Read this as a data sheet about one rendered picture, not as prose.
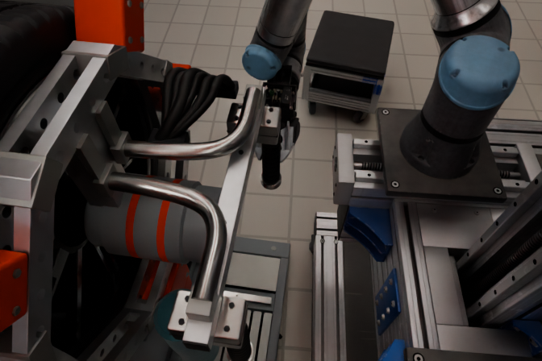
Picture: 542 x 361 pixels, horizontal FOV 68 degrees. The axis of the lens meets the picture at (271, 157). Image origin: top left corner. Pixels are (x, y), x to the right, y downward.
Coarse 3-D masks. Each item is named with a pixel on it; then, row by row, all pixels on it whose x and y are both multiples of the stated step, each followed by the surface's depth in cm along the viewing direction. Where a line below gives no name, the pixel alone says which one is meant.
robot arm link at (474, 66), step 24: (456, 48) 65; (480, 48) 65; (504, 48) 65; (456, 72) 64; (480, 72) 62; (504, 72) 62; (432, 96) 70; (456, 96) 65; (480, 96) 62; (504, 96) 63; (432, 120) 71; (456, 120) 68; (480, 120) 67
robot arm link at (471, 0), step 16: (432, 0) 71; (448, 0) 68; (464, 0) 68; (480, 0) 68; (496, 0) 68; (432, 16) 76; (448, 16) 70; (464, 16) 69; (480, 16) 68; (496, 16) 69; (448, 32) 71; (464, 32) 70; (480, 32) 69; (496, 32) 70
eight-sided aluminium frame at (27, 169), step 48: (96, 48) 53; (48, 96) 48; (96, 96) 51; (144, 96) 79; (0, 144) 43; (48, 144) 43; (0, 192) 41; (48, 192) 43; (0, 240) 43; (48, 240) 45; (48, 288) 46; (144, 288) 87; (0, 336) 45; (48, 336) 46; (144, 336) 79
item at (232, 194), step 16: (256, 128) 64; (240, 160) 60; (240, 176) 58; (224, 192) 56; (240, 192) 56; (224, 208) 55; (240, 208) 57; (224, 256) 50; (224, 272) 49; (192, 320) 46; (192, 336) 45; (208, 336) 45
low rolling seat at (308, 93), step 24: (336, 24) 189; (360, 24) 189; (384, 24) 189; (312, 48) 178; (336, 48) 178; (360, 48) 178; (384, 48) 178; (312, 72) 178; (336, 72) 174; (360, 72) 171; (384, 72) 169; (312, 96) 189; (336, 96) 185; (360, 96) 193; (360, 120) 194
